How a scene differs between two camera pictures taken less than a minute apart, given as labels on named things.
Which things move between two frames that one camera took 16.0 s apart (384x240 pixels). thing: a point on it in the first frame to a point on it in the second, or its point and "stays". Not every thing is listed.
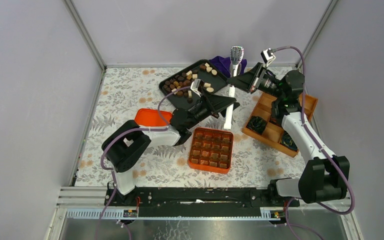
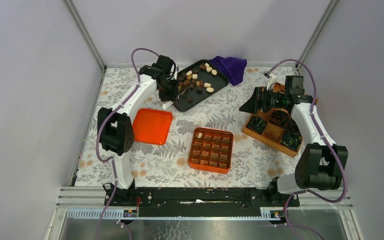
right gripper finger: (243, 81) to (249, 106)
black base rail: (197, 201) stays
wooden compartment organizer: (271, 136) stays
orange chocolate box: (210, 150) stays
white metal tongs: (236, 55) to (166, 103)
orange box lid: (151, 117) stays
